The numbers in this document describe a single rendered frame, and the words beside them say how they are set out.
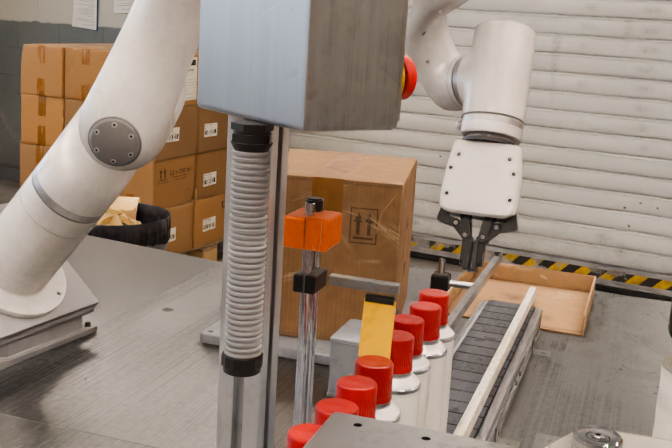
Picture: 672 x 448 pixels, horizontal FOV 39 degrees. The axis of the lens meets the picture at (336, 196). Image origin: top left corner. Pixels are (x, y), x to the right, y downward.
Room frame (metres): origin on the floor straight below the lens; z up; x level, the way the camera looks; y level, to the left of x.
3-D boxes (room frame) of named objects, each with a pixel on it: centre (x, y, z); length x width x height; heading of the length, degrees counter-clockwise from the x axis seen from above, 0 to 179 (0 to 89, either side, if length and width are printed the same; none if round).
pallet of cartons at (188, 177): (5.10, 1.02, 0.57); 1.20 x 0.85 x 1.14; 156
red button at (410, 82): (0.80, -0.04, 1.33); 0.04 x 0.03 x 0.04; 37
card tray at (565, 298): (1.83, -0.38, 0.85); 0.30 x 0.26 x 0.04; 162
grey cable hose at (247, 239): (0.75, 0.07, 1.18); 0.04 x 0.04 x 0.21
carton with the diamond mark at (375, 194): (1.63, -0.01, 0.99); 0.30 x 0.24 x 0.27; 172
